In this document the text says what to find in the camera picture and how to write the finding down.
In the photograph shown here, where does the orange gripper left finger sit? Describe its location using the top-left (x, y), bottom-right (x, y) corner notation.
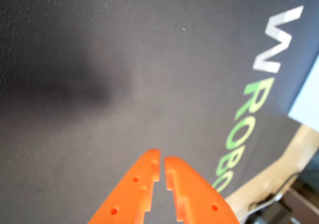
top-left (87, 148), bottom-right (161, 224)

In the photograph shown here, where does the dark blue WOWROBO mat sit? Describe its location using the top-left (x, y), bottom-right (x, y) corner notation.
top-left (0, 0), bottom-right (319, 224)

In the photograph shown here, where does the white cardboard box bin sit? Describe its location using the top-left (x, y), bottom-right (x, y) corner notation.
top-left (288, 56), bottom-right (319, 132)

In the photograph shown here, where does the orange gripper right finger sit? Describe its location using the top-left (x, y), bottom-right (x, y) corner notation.
top-left (164, 156), bottom-right (240, 224)

